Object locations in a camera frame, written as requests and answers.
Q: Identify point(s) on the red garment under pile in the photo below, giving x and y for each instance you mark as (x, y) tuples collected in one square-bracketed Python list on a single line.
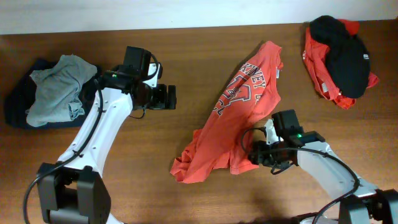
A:
[(314, 56)]

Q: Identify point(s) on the light grey crumpled shirt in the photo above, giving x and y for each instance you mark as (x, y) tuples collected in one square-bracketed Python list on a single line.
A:
[(57, 93)]

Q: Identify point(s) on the red soccer print t-shirt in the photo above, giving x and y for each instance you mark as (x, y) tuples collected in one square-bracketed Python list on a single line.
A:
[(222, 143)]

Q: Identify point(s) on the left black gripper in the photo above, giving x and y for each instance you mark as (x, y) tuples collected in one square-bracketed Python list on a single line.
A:
[(162, 101)]

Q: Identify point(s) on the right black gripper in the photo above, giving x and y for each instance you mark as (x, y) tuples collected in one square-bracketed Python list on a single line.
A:
[(259, 156)]

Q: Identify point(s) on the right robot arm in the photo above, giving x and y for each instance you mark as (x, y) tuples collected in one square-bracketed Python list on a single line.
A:
[(354, 199)]

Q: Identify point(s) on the navy blue folded garment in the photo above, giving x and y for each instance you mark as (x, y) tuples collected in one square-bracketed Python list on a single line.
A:
[(22, 97)]

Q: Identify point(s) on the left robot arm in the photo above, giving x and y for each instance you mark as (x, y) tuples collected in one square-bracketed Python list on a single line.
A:
[(72, 189)]

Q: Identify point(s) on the black garment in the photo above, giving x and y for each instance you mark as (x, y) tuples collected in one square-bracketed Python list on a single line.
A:
[(347, 61)]

